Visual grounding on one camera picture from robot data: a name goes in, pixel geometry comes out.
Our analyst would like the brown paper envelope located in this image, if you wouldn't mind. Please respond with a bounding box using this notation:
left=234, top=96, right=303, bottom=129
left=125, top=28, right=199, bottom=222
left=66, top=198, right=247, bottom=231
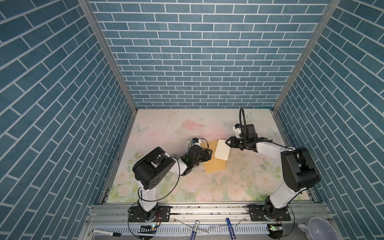
left=201, top=140, right=227, bottom=174

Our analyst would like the aluminium corner post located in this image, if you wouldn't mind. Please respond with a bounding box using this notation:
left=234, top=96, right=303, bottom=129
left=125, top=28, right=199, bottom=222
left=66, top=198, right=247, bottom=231
left=78, top=0, right=138, bottom=114
left=272, top=0, right=341, bottom=114

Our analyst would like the blue marker pen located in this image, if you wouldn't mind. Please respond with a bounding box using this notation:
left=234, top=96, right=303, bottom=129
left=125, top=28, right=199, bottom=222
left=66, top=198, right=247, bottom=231
left=226, top=218, right=237, bottom=240

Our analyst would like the black marker pen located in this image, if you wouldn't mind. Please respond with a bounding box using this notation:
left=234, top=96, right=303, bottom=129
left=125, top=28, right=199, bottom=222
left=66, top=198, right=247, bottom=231
left=92, top=229, right=122, bottom=237

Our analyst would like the aluminium left corner post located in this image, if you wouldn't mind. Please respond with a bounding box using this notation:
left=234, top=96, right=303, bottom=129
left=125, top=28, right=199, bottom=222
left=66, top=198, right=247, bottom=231
left=78, top=0, right=138, bottom=114

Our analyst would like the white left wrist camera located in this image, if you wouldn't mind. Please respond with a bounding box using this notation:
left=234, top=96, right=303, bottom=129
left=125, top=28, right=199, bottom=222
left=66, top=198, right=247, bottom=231
left=191, top=138, right=201, bottom=146

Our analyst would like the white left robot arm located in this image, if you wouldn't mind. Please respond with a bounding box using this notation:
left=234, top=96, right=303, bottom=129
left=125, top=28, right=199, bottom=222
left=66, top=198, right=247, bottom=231
left=129, top=145, right=213, bottom=222

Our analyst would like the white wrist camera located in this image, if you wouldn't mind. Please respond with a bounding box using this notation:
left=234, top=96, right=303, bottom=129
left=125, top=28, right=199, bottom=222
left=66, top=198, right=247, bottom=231
left=233, top=124, right=242, bottom=139
left=191, top=138, right=201, bottom=146

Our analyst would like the aluminium right corner post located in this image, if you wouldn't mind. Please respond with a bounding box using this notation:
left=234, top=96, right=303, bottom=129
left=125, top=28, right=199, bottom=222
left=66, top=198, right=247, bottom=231
left=272, top=0, right=341, bottom=114

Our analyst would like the white-blue marker pen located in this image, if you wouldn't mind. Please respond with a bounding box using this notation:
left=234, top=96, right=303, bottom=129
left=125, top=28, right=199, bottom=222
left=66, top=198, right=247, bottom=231
left=190, top=221, right=200, bottom=240

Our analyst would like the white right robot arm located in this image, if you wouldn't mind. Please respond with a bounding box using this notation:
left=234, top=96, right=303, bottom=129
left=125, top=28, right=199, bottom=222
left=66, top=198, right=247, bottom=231
left=226, top=124, right=321, bottom=221

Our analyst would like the white plastic cup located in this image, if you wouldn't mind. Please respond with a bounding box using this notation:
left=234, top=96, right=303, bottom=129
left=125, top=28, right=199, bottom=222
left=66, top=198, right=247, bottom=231
left=298, top=217, right=338, bottom=240

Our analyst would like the cream letter paper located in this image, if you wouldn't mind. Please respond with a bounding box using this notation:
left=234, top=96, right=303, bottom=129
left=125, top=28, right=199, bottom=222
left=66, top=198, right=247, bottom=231
left=215, top=140, right=231, bottom=161

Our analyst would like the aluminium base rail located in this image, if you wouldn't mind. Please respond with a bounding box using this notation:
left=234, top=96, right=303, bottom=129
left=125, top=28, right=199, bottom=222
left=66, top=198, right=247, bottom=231
left=79, top=201, right=341, bottom=240

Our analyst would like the black corrugated cable hose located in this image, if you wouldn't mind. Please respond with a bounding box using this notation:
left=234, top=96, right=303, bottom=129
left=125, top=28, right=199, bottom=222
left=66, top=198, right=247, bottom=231
left=238, top=107, right=247, bottom=139

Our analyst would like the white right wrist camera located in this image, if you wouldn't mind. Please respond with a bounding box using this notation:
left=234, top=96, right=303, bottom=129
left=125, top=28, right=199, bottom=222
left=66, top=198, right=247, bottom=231
left=233, top=124, right=242, bottom=139

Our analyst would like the white glue stick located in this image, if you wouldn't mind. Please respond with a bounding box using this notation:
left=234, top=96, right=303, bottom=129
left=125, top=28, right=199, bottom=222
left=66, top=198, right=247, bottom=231
left=186, top=140, right=192, bottom=152

